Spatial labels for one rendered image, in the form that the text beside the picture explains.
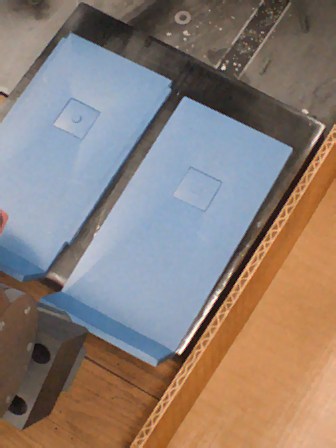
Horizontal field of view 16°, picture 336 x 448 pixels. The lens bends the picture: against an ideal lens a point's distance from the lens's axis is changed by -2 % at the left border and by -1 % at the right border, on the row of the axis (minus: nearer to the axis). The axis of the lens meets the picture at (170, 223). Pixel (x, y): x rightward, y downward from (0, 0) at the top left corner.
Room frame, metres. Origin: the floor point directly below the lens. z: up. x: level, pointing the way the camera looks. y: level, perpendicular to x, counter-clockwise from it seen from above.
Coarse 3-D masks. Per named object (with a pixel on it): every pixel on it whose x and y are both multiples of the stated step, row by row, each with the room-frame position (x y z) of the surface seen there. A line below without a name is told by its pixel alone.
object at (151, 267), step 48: (192, 144) 0.31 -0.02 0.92; (240, 144) 0.31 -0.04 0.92; (144, 192) 0.29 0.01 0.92; (240, 192) 0.28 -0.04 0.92; (96, 240) 0.26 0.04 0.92; (144, 240) 0.26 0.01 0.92; (192, 240) 0.26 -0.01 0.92; (240, 240) 0.25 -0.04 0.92; (96, 288) 0.23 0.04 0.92; (144, 288) 0.23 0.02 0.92; (192, 288) 0.23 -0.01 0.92; (144, 336) 0.20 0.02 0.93
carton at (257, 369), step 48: (288, 240) 0.25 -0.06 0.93; (240, 288) 0.21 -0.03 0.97; (288, 288) 0.23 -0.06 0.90; (240, 336) 0.20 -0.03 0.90; (288, 336) 0.20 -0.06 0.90; (192, 384) 0.17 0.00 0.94; (240, 384) 0.18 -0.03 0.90; (288, 384) 0.17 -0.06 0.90; (144, 432) 0.14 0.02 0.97; (192, 432) 0.15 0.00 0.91; (240, 432) 0.15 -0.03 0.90; (288, 432) 0.15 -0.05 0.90
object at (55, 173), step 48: (96, 48) 0.38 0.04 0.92; (48, 96) 0.35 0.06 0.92; (96, 96) 0.35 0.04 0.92; (144, 96) 0.35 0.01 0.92; (0, 144) 0.32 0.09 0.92; (48, 144) 0.32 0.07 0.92; (96, 144) 0.32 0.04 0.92; (0, 192) 0.29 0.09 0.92; (48, 192) 0.29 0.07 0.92; (0, 240) 0.26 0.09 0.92; (48, 240) 0.26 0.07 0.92
